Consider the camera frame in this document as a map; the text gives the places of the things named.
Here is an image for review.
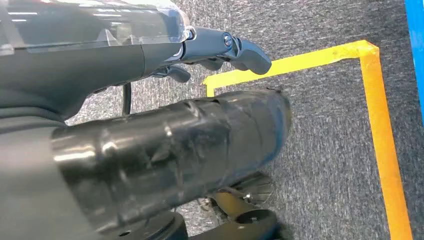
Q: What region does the blue metal shelf rack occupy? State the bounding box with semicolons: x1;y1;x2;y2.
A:
404;0;424;125

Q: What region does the black robot foot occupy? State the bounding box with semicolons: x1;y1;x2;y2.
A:
109;171;281;240

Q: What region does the yellow floor tape square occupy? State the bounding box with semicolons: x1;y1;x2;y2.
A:
202;39;415;240

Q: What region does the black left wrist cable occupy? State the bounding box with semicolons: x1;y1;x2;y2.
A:
121;82;133;117

